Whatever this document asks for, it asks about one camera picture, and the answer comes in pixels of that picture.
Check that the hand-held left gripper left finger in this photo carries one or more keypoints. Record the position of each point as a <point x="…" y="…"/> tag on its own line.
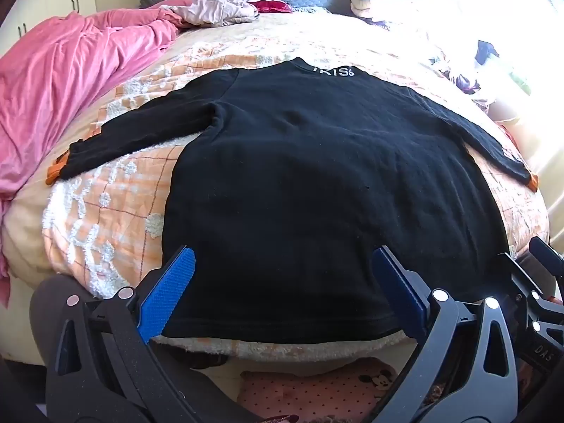
<point x="169" y="293"/>

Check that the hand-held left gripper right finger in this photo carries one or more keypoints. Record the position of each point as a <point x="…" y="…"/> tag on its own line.
<point x="394" y="288"/>

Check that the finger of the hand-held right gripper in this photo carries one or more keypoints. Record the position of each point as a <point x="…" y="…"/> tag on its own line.
<point x="546" y="253"/>
<point x="517" y="273"/>

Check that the black sweater with orange cuffs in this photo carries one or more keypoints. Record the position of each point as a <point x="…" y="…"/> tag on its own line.
<point x="308" y="185"/>

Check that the laundry basket with clothes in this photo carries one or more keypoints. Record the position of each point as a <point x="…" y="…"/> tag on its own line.
<point x="467" y="83"/>

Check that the orange plaid fleece blanket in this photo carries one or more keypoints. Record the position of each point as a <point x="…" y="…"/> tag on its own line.
<point x="110" y="194"/>

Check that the pink dotted cartoon-print cloth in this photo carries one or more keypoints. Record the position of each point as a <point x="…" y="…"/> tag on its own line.
<point x="308" y="392"/>

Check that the dark navy garment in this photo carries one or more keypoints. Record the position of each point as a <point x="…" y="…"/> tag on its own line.
<point x="487" y="50"/>

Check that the pink duvet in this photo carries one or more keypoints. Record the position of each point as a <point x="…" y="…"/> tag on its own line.
<point x="66" y="75"/>

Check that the lilac crumpled garment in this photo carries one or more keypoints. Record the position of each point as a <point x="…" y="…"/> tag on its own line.
<point x="211" y="9"/>

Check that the red garment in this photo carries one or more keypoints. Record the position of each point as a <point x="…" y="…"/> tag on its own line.
<point x="271" y="6"/>

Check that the cream wardrobe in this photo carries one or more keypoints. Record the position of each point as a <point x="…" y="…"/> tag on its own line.
<point x="44" y="0"/>

